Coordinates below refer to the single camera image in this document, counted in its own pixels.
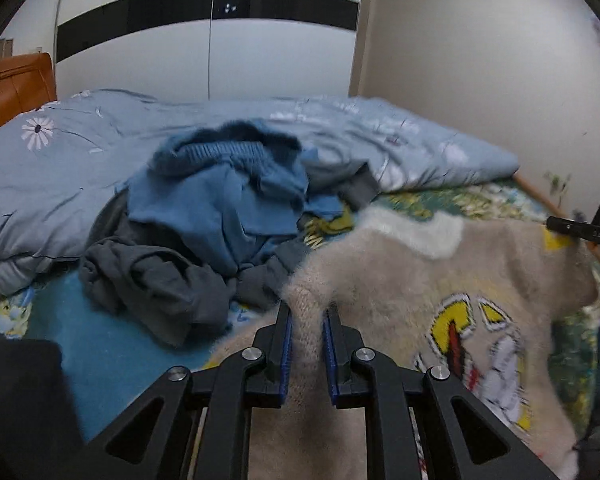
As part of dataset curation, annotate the beige fuzzy robot-print sweater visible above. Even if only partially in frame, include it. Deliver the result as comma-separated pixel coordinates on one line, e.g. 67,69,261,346
199,206,600,480

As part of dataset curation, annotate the dark grey garment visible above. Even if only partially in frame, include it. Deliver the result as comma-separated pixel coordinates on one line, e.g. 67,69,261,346
79,160,379,347

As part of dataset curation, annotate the teal floral bed blanket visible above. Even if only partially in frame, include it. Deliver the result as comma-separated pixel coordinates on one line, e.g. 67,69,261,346
0,179,600,441

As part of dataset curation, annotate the blue knit garment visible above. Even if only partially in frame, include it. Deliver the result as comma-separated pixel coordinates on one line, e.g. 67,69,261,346
126,122,343,276

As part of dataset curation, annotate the light blue floral duvet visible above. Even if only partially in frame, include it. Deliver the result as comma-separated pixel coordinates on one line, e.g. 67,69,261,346
0,90,519,298

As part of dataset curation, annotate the white wardrobe with black stripe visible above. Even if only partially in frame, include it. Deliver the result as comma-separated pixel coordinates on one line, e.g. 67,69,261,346
55,0,361,102

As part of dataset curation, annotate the orange wooden headboard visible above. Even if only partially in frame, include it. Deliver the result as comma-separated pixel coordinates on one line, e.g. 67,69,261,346
0,52,57,128

